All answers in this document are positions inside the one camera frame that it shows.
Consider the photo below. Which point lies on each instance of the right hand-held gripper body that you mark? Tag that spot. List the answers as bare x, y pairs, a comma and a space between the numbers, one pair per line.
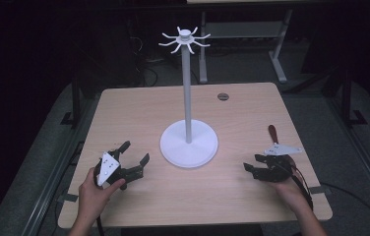
276, 168

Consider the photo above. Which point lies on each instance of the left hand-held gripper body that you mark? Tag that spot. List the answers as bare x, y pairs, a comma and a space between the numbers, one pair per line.
107, 167

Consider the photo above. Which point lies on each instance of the white hook rack stand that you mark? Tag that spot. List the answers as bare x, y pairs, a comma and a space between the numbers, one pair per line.
187, 98

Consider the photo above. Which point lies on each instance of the person's right hand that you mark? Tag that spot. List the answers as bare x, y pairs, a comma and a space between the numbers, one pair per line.
289, 194

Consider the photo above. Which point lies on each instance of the person's left hand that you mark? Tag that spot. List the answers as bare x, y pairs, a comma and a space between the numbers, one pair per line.
93, 196

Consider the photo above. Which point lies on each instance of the grey tape strip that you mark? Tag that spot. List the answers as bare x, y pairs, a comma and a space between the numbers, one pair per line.
320, 189
68, 197

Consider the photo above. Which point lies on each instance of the black metal stand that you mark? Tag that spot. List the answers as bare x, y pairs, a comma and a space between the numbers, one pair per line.
75, 101
347, 98

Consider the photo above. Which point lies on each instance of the aluminium floor rail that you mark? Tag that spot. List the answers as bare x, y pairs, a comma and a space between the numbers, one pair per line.
363, 160
47, 193

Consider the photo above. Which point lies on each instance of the white desk frame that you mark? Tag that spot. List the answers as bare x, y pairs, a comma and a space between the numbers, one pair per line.
202, 62

